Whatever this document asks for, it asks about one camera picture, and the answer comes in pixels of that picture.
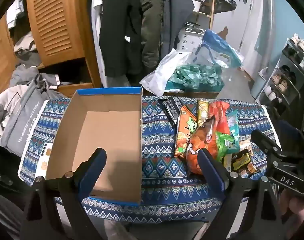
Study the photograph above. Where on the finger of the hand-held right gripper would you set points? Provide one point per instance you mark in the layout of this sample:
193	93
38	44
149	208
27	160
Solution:
291	135
264	142

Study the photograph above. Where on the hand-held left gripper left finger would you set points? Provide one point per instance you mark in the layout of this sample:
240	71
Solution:
92	173

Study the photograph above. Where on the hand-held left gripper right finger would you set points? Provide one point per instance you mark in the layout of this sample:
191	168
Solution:
212	173

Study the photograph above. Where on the green snack packet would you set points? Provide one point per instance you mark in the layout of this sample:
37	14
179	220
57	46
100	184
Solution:
224	142

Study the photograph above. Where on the orange chips bag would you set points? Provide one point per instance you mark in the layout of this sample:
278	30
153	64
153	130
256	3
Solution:
199	137

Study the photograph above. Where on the orange packet with green print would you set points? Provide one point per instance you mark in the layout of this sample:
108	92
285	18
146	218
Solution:
185	135

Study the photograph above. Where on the cardboard box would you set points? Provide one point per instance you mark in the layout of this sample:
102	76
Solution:
112	130

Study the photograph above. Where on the person's right hand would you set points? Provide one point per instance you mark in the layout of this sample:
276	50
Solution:
298	212

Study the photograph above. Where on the black and yellow snack packet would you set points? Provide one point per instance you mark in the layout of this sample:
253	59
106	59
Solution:
242	162

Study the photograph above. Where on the light teal snack packet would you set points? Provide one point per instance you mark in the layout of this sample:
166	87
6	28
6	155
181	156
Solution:
233	125

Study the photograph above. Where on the grey shoe rack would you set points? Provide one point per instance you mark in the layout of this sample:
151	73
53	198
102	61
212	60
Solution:
292	85

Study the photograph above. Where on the white phone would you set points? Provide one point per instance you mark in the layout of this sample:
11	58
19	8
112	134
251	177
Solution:
44	155

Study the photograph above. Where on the red snack bag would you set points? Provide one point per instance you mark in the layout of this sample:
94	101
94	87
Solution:
218	115

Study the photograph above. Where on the white trash bin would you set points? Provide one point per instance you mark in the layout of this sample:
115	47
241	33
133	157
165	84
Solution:
258	85

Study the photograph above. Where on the blue patterned tablecloth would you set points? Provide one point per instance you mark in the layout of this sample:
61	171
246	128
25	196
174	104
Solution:
162	142

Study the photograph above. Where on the grey hoodie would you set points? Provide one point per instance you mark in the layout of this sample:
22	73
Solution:
24	115

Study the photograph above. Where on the grey cloth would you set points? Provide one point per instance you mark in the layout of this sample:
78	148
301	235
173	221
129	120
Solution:
4	217

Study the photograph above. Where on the pile of teal plastic bags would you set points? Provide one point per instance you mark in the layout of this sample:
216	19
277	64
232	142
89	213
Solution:
192	76

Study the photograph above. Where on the white plastic bag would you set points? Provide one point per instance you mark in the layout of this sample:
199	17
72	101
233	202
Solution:
164	70

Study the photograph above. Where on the grey clothes pile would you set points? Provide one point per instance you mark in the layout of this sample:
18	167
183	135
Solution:
26	72

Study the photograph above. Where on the white door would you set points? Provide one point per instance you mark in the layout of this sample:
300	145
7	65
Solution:
257	17

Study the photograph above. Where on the white bucket with metal lid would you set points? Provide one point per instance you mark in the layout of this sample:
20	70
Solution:
189	37

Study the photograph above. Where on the white hanging garment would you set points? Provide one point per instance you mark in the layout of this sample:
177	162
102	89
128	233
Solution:
97	30

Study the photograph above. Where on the grey bag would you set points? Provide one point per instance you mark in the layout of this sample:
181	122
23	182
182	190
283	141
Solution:
224	2

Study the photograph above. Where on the black hanging coat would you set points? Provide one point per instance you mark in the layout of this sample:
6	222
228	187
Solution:
122	30

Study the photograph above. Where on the wooden rack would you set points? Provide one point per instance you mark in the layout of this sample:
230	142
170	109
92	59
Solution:
212	5

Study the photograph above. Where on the olive hanging jacket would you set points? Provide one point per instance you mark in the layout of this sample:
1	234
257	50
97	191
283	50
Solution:
153	30

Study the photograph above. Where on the grey-blue hanging coat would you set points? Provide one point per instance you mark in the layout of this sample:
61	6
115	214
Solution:
177	12

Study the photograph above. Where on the wooden louvred wardrobe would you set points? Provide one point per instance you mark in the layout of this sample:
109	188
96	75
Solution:
59	17

